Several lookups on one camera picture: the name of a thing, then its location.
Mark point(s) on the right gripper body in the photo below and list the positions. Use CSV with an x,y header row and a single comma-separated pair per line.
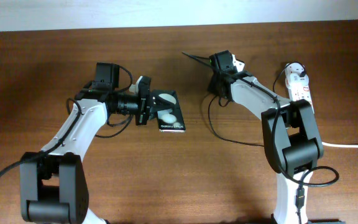
x,y
212,84

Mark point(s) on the white power strip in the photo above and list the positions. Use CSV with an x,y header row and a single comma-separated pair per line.
x,y
300,92

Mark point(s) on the white charger plug adapter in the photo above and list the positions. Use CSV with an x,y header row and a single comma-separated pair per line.
x,y
295,75

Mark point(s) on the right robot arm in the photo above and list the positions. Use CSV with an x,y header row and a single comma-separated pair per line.
x,y
292,142

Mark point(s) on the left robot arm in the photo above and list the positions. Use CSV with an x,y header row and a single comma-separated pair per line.
x,y
53,185

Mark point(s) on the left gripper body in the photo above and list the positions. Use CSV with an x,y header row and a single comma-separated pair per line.
x,y
143,104

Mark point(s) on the black smartphone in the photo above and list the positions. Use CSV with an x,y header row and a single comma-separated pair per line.
x,y
170,121

